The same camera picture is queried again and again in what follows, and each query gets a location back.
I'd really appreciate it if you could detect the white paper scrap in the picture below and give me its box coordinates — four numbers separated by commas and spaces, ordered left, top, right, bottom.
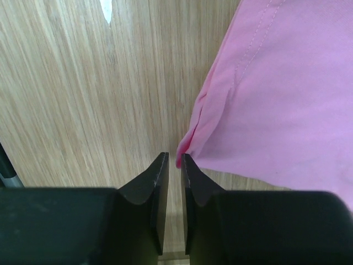
100, 0, 113, 24

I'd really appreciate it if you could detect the pink t shirt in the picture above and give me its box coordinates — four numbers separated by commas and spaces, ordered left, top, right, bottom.
176, 1, 352, 201

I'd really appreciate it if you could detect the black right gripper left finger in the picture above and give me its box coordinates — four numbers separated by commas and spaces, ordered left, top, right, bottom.
1, 152, 169, 264

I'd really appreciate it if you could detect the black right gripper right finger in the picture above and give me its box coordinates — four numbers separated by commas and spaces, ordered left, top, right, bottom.
181, 154, 352, 264

